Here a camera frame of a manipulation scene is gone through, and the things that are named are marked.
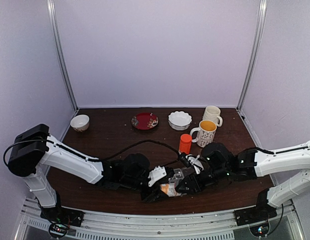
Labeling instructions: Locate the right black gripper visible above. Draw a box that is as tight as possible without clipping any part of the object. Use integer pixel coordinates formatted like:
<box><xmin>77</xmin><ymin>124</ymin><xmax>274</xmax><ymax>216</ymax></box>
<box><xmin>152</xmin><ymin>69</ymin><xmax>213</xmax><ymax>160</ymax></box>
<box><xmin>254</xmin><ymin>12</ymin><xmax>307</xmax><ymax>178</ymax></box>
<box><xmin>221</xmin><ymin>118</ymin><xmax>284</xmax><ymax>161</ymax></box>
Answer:
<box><xmin>176</xmin><ymin>165</ymin><xmax>230</xmax><ymax>196</ymax></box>

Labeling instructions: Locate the clear plastic pill organizer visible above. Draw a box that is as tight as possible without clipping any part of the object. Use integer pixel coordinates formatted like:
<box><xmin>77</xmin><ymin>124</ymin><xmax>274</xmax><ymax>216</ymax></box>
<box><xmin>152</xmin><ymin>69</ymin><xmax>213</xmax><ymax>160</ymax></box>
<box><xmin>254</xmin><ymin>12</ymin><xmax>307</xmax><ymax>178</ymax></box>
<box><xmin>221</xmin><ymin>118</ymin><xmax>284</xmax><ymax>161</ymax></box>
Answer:
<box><xmin>167</xmin><ymin>168</ymin><xmax>187</xmax><ymax>197</ymax></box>

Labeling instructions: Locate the grey lid vitamin bottle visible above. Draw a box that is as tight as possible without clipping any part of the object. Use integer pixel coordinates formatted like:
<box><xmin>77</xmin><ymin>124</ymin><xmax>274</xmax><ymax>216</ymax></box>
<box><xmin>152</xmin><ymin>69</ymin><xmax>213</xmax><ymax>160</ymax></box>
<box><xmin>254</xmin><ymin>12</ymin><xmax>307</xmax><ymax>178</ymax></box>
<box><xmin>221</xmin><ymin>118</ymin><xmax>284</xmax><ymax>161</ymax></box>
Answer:
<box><xmin>160</xmin><ymin>183</ymin><xmax>181</xmax><ymax>197</ymax></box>

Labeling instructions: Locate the orange pill bottle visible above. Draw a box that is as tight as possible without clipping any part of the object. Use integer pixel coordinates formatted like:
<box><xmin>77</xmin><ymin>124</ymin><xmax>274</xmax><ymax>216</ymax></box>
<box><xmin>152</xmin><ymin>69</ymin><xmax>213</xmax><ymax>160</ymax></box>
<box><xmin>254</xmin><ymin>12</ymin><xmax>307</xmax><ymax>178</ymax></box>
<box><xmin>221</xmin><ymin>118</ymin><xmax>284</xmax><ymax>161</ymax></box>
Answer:
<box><xmin>178</xmin><ymin>133</ymin><xmax>192</xmax><ymax>154</ymax></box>

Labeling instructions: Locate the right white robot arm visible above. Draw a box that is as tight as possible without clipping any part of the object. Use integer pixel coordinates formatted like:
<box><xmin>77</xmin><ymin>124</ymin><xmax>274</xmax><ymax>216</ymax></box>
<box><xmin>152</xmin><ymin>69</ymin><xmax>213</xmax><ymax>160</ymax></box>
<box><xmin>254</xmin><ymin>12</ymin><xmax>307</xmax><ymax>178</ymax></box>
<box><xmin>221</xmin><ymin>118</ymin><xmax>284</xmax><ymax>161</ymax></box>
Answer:
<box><xmin>176</xmin><ymin>140</ymin><xmax>310</xmax><ymax>221</ymax></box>

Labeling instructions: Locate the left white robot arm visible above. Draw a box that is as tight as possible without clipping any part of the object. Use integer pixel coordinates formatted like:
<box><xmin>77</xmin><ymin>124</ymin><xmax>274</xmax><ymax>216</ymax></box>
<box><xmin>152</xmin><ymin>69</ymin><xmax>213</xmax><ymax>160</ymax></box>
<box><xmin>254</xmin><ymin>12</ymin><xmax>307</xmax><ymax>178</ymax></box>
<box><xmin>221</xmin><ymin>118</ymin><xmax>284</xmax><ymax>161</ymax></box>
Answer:
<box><xmin>3</xmin><ymin>124</ymin><xmax>167</xmax><ymax>222</ymax></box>

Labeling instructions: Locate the floral mug yellow inside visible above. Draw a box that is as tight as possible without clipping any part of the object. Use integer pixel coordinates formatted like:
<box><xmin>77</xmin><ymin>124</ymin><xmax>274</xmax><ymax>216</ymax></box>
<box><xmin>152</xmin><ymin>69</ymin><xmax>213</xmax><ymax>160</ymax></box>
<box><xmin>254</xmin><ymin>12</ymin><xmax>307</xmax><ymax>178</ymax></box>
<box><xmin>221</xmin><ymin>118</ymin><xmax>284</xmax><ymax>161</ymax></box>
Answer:
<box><xmin>190</xmin><ymin>120</ymin><xmax>217</xmax><ymax>148</ymax></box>

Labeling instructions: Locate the white scalloped bowl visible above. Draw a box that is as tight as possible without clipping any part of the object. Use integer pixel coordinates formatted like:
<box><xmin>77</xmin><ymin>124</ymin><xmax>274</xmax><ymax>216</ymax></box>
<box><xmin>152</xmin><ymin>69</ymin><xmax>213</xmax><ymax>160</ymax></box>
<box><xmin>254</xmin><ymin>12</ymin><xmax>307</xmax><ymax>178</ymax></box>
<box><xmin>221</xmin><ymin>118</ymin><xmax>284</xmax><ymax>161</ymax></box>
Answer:
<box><xmin>168</xmin><ymin>111</ymin><xmax>192</xmax><ymax>131</ymax></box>

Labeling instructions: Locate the red floral plate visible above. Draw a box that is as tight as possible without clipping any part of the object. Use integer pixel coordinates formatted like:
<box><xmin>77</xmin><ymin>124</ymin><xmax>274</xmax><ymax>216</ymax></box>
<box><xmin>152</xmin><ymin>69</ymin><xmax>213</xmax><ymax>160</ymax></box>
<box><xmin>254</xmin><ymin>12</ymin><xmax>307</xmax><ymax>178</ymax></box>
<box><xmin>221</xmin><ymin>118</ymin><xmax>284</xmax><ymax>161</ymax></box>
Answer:
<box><xmin>131</xmin><ymin>112</ymin><xmax>159</xmax><ymax>131</ymax></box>

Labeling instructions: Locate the cream ribbed mug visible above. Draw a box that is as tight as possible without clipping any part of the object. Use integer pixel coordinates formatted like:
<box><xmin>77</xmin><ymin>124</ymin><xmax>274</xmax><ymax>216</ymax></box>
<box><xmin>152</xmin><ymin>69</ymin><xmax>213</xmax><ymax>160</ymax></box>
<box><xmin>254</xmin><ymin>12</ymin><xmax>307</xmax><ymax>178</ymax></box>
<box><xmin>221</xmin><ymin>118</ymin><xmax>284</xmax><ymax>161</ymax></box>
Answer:
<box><xmin>202</xmin><ymin>105</ymin><xmax>223</xmax><ymax>127</ymax></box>

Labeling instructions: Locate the white ceramic rice bowl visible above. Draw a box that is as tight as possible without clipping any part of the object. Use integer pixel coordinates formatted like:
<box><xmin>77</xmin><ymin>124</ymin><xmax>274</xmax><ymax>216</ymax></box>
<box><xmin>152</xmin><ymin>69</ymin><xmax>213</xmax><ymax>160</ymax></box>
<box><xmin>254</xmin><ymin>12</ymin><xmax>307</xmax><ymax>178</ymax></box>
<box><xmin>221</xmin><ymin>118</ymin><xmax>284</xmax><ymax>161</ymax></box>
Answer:
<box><xmin>70</xmin><ymin>114</ymin><xmax>90</xmax><ymax>132</ymax></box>

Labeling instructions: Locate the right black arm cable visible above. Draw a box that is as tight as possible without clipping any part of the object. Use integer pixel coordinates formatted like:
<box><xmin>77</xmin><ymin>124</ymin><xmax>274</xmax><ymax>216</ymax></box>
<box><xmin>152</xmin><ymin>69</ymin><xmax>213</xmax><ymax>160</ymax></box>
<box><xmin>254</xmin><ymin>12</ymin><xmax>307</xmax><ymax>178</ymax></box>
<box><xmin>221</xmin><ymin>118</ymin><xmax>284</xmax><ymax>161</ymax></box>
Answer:
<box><xmin>254</xmin><ymin>142</ymin><xmax>310</xmax><ymax>155</ymax></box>

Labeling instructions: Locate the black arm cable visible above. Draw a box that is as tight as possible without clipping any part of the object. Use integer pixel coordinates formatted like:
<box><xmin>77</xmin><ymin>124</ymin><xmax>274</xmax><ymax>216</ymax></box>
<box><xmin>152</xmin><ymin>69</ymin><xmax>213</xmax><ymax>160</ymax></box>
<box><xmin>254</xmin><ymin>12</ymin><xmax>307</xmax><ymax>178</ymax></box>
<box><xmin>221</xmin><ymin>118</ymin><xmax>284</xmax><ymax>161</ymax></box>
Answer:
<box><xmin>254</xmin><ymin>142</ymin><xmax>310</xmax><ymax>155</ymax></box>
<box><xmin>3</xmin><ymin>139</ymin><xmax>182</xmax><ymax>173</ymax></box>

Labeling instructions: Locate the front aluminium rail base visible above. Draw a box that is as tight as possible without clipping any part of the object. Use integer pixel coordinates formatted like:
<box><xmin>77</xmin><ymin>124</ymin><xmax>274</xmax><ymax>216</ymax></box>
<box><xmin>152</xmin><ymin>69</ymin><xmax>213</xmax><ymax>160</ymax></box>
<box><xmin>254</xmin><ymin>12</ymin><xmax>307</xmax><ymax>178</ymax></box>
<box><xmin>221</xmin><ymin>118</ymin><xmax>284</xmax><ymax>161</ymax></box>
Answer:
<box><xmin>13</xmin><ymin>198</ymin><xmax>305</xmax><ymax>240</ymax></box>

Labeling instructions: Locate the right aluminium frame post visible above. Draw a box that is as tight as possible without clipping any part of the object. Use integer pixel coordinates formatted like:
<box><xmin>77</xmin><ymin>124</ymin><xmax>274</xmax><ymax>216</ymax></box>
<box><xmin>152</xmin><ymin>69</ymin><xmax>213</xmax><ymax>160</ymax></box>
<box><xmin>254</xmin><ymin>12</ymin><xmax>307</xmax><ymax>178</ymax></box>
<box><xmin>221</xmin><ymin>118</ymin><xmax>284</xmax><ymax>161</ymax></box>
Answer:
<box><xmin>236</xmin><ymin>0</ymin><xmax>267</xmax><ymax>112</ymax></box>

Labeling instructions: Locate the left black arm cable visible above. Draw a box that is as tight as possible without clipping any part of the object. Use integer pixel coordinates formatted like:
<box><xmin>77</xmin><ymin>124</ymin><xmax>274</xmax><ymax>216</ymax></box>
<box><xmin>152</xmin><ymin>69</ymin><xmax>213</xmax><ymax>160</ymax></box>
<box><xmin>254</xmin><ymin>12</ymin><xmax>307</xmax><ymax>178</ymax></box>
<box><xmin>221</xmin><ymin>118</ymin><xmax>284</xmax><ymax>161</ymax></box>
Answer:
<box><xmin>3</xmin><ymin>139</ymin><xmax>182</xmax><ymax>173</ymax></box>

